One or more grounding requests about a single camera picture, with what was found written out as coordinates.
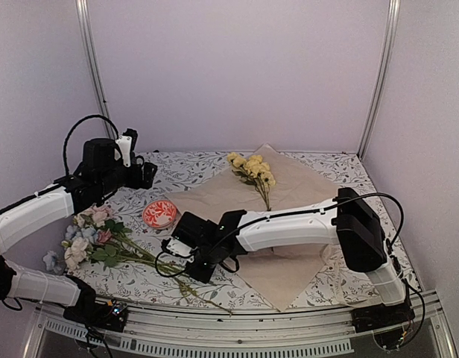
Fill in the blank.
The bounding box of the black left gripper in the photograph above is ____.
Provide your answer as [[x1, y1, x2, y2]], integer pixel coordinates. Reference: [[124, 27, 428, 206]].
[[97, 160, 157, 195]]

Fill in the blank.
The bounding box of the pale pink white flower stem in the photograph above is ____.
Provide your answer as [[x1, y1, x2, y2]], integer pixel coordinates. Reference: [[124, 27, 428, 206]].
[[63, 203, 193, 284]]

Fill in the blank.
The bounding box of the beige wrapping paper sheet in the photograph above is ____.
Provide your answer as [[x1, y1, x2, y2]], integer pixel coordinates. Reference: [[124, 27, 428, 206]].
[[162, 143, 368, 313]]

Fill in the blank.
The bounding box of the yellow fake flower stem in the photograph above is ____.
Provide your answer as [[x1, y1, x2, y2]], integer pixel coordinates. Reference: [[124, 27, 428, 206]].
[[227, 152, 276, 211]]

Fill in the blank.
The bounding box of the right arm base board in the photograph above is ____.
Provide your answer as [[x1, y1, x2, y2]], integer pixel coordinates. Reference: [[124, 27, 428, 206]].
[[351, 304, 415, 351]]

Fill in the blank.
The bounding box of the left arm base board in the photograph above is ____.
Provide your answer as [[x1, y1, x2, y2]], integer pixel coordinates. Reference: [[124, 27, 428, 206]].
[[63, 300, 128, 333]]

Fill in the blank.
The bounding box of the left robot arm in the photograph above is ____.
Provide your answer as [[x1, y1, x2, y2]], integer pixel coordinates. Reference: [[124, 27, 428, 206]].
[[0, 129, 156, 324]]

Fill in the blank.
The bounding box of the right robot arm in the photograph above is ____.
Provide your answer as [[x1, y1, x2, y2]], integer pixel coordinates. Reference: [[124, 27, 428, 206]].
[[162, 187, 408, 325]]

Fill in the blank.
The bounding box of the blue fake flower stem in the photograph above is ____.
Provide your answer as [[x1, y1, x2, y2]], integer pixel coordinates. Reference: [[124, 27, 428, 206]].
[[42, 224, 102, 275]]

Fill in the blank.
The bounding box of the red white patterned dish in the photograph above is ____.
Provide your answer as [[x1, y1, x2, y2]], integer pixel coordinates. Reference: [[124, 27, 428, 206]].
[[142, 200, 177, 229]]

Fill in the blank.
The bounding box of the white lace ribbon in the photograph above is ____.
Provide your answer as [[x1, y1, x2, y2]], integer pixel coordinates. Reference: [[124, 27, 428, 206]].
[[320, 245, 402, 305]]

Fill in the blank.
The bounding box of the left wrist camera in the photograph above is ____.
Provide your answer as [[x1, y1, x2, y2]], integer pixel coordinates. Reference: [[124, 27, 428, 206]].
[[115, 128, 138, 168]]

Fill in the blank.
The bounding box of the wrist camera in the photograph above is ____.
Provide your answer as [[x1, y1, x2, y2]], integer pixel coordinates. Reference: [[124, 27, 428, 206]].
[[162, 238, 193, 259], [115, 128, 138, 168]]

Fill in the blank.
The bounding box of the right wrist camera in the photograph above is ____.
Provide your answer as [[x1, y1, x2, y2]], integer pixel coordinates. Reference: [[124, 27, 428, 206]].
[[162, 238, 193, 259]]

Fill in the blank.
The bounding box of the left aluminium frame post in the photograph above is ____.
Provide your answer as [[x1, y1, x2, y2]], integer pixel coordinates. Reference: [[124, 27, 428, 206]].
[[75, 0, 110, 119]]

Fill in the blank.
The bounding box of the aluminium frame post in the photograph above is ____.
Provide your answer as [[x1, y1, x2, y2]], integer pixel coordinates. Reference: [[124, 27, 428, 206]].
[[75, 0, 110, 119], [357, 0, 401, 161]]

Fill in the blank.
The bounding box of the right aluminium frame post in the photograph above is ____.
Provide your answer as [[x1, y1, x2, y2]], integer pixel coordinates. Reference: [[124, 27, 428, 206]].
[[357, 0, 401, 161]]

